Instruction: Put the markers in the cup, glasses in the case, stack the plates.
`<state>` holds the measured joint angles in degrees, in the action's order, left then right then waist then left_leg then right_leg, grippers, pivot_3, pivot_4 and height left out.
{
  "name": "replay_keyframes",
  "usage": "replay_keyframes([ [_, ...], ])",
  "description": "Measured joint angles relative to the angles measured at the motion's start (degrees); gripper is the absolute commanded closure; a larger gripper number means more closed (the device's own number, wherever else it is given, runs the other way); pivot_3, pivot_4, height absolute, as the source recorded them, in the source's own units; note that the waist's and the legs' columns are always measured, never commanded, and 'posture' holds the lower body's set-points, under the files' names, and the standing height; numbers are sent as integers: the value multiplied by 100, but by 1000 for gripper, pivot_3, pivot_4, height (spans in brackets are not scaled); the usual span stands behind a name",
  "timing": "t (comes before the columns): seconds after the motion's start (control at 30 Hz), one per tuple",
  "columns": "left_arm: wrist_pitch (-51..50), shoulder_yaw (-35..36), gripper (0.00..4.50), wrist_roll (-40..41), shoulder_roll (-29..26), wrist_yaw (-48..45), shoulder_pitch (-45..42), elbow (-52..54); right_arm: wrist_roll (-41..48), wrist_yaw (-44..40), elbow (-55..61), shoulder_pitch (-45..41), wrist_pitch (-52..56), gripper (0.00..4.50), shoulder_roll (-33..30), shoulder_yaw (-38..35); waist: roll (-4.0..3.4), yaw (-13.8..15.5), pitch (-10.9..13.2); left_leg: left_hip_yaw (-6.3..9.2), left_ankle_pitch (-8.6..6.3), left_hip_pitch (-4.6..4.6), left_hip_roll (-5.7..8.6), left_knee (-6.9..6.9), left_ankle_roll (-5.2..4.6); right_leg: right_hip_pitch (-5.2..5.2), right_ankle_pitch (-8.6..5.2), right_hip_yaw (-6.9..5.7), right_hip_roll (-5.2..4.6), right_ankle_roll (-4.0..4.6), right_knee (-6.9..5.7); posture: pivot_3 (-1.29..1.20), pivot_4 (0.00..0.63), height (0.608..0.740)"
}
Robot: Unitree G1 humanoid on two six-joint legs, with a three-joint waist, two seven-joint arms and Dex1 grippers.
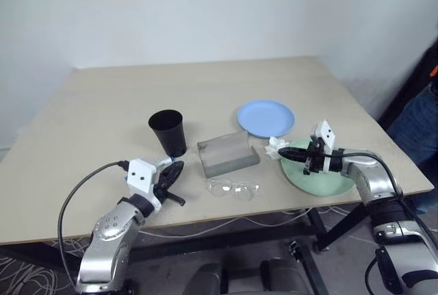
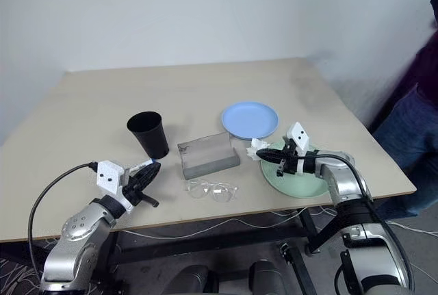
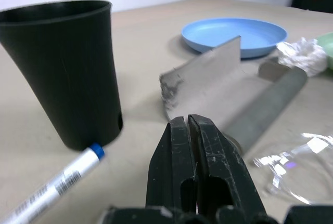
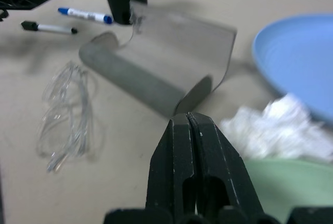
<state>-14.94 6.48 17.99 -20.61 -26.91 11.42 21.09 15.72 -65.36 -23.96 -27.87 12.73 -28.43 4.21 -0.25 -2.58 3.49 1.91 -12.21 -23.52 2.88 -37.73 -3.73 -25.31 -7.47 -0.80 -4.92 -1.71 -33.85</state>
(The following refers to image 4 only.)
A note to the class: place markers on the green plate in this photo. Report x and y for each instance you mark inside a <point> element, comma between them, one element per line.
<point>294,187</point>

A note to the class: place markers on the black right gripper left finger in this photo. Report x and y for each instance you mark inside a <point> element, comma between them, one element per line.
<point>171,161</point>

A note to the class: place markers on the blue plate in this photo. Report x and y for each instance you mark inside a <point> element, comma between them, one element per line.
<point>299,60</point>

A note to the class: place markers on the black whiteboard marker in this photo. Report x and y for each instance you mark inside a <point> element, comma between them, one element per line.
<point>52,28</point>

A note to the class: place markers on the crumpled white tissue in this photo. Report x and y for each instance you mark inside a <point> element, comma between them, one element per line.
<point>273,128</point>

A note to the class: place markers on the grey felt glasses case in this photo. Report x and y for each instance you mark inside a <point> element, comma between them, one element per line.
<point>161,60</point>

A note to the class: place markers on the blue whiteboard marker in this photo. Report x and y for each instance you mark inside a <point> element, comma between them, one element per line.
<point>83,14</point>

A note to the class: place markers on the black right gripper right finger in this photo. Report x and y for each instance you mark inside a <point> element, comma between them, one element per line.
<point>221,166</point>

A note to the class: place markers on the clear plastic glasses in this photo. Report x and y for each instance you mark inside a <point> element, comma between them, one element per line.
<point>82,120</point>

